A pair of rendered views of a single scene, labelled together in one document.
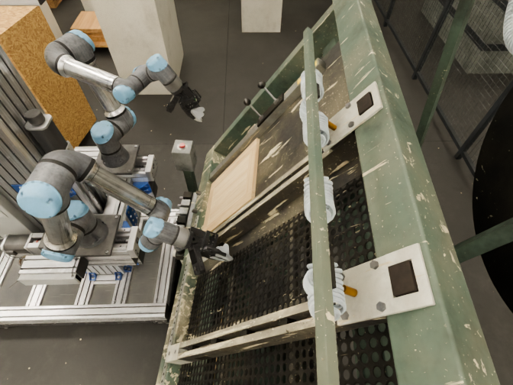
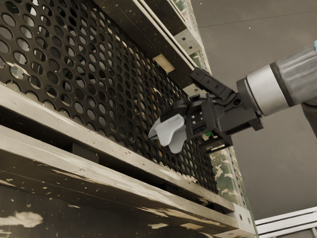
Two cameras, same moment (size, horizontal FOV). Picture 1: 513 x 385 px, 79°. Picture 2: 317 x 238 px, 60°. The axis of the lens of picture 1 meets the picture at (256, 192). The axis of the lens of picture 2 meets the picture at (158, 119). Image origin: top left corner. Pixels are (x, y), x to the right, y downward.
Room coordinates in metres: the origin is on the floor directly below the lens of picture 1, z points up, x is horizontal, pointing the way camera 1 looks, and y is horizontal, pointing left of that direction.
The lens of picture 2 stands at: (0.80, 0.07, 1.69)
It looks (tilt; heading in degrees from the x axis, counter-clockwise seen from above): 57 degrees down; 171
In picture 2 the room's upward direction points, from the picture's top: straight up
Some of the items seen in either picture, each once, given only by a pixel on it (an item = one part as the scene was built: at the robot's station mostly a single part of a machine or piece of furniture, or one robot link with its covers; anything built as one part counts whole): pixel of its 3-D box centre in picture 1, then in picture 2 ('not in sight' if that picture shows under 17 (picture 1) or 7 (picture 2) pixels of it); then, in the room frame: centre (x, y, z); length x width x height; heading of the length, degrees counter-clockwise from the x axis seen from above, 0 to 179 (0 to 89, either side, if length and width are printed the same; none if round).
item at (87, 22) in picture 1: (97, 32); not in sight; (4.35, 2.27, 0.15); 0.61 x 0.51 x 0.31; 3
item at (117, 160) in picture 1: (112, 152); not in sight; (1.21, 0.82, 1.09); 0.15 x 0.15 x 0.10
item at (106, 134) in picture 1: (105, 136); not in sight; (1.22, 0.81, 1.20); 0.13 x 0.12 x 0.14; 157
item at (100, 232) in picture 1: (87, 228); not in sight; (0.72, 0.79, 1.09); 0.15 x 0.15 x 0.10
